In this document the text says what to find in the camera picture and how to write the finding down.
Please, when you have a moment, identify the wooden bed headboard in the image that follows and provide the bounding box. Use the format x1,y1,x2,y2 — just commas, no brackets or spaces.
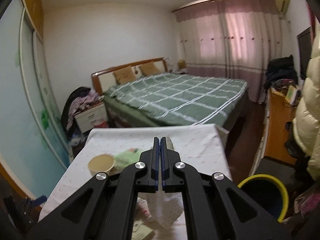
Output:
91,57,168,95

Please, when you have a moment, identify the orange wooden desk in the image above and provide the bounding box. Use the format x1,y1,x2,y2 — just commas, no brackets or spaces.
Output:
264,90,296,167

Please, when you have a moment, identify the black television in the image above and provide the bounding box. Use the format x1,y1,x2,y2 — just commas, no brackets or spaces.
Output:
297,27,312,80

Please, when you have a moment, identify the right brown pillow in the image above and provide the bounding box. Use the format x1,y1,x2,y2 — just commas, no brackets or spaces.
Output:
139,62,161,76

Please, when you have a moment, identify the left brown pillow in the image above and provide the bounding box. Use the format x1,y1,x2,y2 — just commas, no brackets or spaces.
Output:
113,66,136,85

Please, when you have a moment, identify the sliding wardrobe door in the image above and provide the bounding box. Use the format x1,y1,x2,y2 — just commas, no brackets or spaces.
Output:
1,0,71,198

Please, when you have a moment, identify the white tissue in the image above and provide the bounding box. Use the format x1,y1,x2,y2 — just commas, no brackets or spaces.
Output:
145,135,185,229

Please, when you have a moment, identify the yellow rimmed trash bin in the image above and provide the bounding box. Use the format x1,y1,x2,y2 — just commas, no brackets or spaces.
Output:
238,174,289,223

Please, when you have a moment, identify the black bag pile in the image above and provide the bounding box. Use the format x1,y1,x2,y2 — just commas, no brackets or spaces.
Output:
264,55,298,91

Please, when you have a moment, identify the green plaid bed quilt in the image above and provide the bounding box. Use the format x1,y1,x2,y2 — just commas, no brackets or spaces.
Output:
105,73,248,127

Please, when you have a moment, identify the red plastic bucket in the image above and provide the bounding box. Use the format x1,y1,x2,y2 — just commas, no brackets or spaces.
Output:
93,119,108,128

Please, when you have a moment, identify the paper cup with fruit print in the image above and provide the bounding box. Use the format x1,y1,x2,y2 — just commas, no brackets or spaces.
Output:
88,154,116,175

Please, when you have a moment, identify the pink window curtain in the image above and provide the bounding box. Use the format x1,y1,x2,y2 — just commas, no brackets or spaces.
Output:
174,0,283,102

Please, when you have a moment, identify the white nightstand with drawers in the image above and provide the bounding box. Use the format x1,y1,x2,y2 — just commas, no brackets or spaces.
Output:
74,102,108,133

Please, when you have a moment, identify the green wrapper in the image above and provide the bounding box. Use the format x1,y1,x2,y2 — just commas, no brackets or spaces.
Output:
114,148,142,171

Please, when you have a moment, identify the brown pillow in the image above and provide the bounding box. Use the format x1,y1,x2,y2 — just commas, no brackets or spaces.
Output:
139,62,161,76
113,66,136,85

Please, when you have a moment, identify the cream puffer jacket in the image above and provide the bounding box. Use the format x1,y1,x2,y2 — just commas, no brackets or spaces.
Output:
293,33,320,180

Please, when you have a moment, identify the small box bedside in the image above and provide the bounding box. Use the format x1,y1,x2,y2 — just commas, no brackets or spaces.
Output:
177,60,187,70

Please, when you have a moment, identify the floral white table cloth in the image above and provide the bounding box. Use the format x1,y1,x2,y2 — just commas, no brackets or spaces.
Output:
37,123,233,240

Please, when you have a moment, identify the pile of clothes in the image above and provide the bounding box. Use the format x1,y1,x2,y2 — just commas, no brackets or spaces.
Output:
60,87,102,141

